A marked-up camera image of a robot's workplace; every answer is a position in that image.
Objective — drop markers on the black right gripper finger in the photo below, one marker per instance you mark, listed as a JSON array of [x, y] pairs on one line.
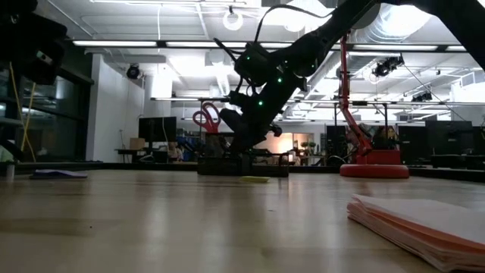
[[241, 142], [257, 139]]

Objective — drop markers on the purple sticky note pad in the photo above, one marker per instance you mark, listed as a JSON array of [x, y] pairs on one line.
[[57, 173]]

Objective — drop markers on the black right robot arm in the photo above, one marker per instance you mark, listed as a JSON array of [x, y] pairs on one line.
[[341, 22]]

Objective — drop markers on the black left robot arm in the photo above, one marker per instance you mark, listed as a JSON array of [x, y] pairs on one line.
[[26, 41]]

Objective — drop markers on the black mesh desk organizer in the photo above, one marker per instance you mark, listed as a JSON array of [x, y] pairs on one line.
[[219, 168]]

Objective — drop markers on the yellow sticky note pad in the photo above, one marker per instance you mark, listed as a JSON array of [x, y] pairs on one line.
[[254, 179]]

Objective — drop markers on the person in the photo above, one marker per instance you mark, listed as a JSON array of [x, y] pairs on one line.
[[384, 138], [175, 151]]

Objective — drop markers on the black computer monitor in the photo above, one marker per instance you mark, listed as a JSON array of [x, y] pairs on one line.
[[157, 129]]

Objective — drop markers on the cardboard box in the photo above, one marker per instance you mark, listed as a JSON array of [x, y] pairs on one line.
[[137, 143]]

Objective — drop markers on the background desk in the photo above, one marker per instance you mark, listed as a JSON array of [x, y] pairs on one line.
[[129, 151]]

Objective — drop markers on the black ceiling spotlight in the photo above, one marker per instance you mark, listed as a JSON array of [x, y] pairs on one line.
[[382, 68], [133, 71], [421, 97]]

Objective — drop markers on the red desk lamp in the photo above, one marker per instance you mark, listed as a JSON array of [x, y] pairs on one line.
[[373, 170]]

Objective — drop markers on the wide dark monitor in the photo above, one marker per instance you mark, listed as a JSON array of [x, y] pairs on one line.
[[447, 136]]

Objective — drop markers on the pink sticky note pad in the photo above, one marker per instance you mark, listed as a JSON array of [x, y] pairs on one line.
[[424, 223]]

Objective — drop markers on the small white cylinder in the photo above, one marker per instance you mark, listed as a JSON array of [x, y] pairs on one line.
[[9, 170]]

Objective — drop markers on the pale green round object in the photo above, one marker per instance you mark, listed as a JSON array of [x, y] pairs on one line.
[[4, 154]]

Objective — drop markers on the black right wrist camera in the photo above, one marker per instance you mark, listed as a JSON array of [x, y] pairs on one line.
[[250, 64]]

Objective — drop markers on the black background workstation frame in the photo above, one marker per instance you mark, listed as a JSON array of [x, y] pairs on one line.
[[182, 99]]

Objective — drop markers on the black aluminium table frame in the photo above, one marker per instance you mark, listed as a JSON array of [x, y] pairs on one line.
[[113, 166]]

